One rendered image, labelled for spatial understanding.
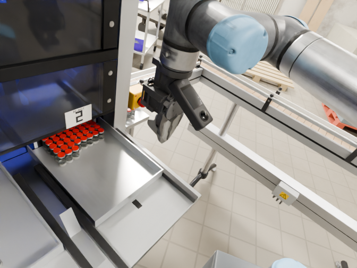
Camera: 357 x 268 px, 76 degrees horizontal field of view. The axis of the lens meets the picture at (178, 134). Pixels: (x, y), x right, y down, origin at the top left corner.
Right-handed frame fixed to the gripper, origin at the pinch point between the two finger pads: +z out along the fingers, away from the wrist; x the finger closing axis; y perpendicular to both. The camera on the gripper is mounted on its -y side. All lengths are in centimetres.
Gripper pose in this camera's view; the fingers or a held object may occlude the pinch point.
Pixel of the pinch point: (164, 140)
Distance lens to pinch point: 58.4
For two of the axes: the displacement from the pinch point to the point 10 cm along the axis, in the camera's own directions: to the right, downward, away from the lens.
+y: -7.5, -5.6, 3.7
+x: -6.3, 3.9, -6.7
